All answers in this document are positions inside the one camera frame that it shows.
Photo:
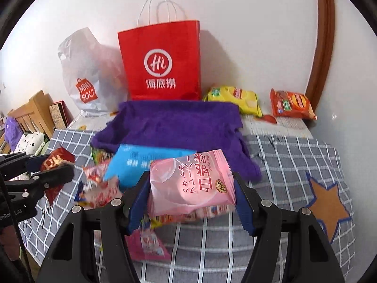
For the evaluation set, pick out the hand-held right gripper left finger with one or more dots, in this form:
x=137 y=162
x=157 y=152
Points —
x=140 y=206

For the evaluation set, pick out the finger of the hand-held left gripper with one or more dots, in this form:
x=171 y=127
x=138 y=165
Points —
x=17 y=162
x=56 y=175

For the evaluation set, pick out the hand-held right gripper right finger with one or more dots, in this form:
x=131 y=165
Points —
x=244 y=206

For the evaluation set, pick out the pink snack packet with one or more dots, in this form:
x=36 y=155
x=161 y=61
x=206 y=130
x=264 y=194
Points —
x=188 y=182

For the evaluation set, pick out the white floral pillow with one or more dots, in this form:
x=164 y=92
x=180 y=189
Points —
x=29 y=141

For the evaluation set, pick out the purple plush toy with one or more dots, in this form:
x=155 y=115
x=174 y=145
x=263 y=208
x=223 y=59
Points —
x=13 y=132

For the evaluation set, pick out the pink packet with white label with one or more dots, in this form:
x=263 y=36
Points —
x=147 y=244

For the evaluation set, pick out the red and white snack packet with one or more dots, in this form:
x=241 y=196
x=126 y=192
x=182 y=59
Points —
x=100 y=188

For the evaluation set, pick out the blue tissue pack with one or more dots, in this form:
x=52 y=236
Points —
x=132 y=159

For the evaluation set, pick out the green snack packet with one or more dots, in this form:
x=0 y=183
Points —
x=100 y=154

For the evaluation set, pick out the grey checked bedsheet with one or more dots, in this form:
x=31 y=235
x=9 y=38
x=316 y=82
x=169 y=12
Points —
x=279 y=159

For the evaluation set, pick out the patterned cardboard box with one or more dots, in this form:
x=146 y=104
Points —
x=60 y=115

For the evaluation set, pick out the small black clip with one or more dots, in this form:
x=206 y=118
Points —
x=272 y=141

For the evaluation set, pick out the purple towel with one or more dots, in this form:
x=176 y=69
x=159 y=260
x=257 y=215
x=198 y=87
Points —
x=176 y=123

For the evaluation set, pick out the yellow chip bag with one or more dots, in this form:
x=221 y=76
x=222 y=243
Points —
x=235 y=97

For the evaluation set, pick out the orange chip bag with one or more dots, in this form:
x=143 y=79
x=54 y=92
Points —
x=291 y=103

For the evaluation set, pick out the white plastic bag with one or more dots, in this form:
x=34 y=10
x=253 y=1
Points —
x=85 y=64

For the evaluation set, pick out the red paper bag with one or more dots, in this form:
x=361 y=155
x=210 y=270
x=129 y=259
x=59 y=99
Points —
x=159 y=50

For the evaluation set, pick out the brown wooden door frame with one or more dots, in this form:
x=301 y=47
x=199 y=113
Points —
x=325 y=35

